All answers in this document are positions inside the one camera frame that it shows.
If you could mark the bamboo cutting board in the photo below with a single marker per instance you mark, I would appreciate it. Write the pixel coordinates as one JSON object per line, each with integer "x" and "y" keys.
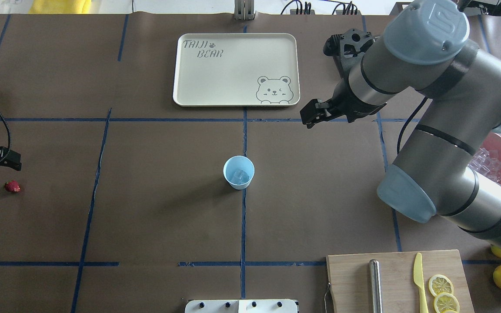
{"x": 351, "y": 285}

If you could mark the aluminium frame post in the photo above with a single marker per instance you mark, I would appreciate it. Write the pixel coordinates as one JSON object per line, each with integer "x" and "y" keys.
{"x": 244, "y": 10}

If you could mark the light blue plastic cup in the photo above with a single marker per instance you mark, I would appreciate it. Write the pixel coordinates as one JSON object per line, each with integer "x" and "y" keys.
{"x": 238, "y": 162}

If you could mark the red strawberry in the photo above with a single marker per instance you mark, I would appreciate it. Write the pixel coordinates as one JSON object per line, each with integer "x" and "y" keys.
{"x": 12, "y": 186}

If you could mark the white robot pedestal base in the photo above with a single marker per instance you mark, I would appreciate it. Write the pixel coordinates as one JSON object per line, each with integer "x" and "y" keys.
{"x": 243, "y": 306}

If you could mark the yellow plastic knife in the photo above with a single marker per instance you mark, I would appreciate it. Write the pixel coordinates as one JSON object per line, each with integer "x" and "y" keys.
{"x": 418, "y": 279}

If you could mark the steel muddler black tip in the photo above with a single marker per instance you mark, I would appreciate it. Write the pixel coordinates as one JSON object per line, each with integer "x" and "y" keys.
{"x": 375, "y": 281}

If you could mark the lemon slice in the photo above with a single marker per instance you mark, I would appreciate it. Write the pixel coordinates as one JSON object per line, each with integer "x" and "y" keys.
{"x": 445, "y": 302}
{"x": 439, "y": 284}

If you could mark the cream bear serving tray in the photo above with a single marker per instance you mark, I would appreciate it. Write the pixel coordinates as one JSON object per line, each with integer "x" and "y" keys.
{"x": 236, "y": 70}

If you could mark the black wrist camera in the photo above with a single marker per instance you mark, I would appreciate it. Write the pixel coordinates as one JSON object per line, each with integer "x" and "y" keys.
{"x": 348, "y": 49}

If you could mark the clear ice cube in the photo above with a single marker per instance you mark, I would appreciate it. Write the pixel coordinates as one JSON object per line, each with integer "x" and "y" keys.
{"x": 240, "y": 177}

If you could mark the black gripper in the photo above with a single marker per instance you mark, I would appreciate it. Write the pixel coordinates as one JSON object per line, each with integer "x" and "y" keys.
{"x": 349, "y": 105}

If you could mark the pile of clear ice cubes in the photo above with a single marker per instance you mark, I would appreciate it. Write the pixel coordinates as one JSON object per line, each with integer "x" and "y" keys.
{"x": 487, "y": 163}

